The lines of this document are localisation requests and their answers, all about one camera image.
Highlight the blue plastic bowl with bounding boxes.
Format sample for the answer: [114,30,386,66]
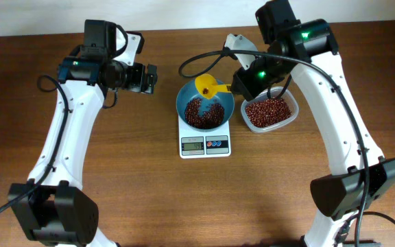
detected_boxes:
[176,80,235,132]

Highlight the red adzuki beans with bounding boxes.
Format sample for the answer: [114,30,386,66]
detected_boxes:
[176,86,299,133]

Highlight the clear plastic bean container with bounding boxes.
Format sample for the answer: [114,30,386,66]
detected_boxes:
[241,86,299,134]

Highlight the yellow plastic measuring scoop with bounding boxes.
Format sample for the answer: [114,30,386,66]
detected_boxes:
[195,73,232,99]

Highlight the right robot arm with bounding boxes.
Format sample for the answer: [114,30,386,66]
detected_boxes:
[224,0,395,246]

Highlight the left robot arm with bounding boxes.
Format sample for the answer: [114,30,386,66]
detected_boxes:
[8,20,157,246]

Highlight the white digital kitchen scale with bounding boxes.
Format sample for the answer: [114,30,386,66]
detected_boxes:
[178,117,232,159]

